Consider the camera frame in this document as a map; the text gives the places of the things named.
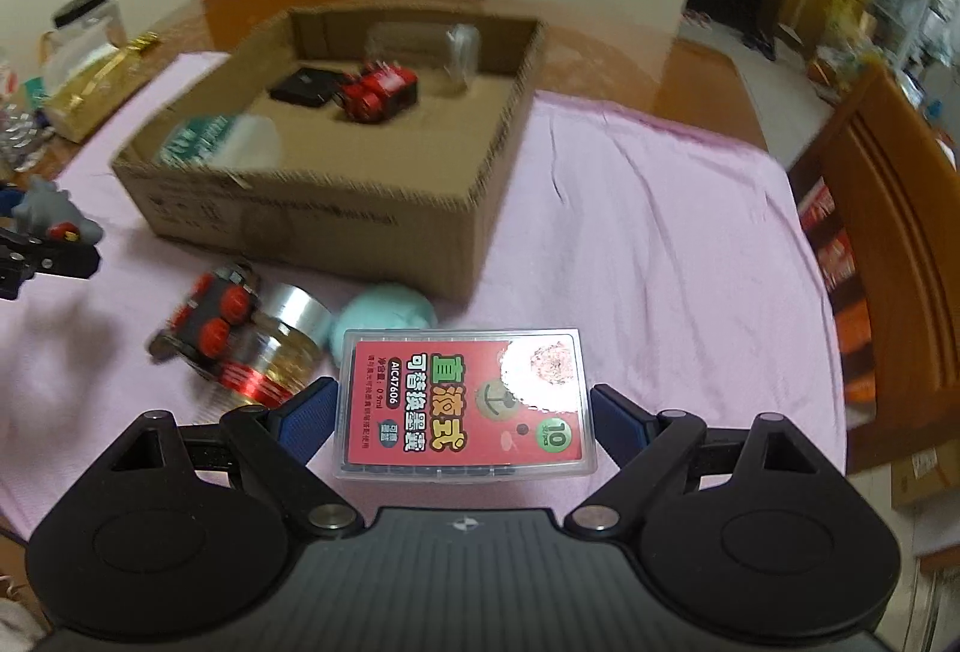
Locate red printed packets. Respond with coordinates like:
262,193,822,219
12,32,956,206
796,183,877,402

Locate gold tissue pack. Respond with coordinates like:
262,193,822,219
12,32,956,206
41,33,162,143

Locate black toy car red wheels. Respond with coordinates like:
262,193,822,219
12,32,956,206
145,262,262,377

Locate capsule jar silver lid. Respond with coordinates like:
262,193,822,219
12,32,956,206
214,281,335,409

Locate black device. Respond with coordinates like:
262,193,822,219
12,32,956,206
268,65,350,109

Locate clear water bottle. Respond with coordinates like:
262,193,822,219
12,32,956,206
0,48,57,177

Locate clear jar black lid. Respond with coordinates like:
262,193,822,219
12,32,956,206
51,0,125,49

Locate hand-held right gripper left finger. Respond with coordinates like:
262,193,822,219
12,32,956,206
112,376,361,533

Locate cardboard carton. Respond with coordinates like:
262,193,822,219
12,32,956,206
889,449,960,510

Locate white bottle green label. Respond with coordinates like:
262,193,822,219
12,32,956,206
156,113,284,172

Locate red toy train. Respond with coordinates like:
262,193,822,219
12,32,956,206
335,61,419,124

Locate clear plastic jar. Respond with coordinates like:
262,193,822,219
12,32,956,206
367,20,481,98

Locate cardboard box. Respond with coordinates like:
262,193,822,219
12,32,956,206
111,7,546,302

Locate wooden cabinet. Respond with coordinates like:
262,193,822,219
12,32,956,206
776,0,875,53

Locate pale teal mouse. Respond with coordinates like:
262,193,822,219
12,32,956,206
328,283,440,353

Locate pink towel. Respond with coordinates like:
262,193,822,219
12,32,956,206
0,50,875,540

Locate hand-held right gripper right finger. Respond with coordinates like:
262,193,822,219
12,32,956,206
562,384,826,533

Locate grey shark toy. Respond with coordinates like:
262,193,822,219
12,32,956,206
11,176,106,246

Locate clear plastic case red label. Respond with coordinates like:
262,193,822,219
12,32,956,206
330,326,601,484

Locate wooden chair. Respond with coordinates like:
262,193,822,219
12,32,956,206
787,63,960,473

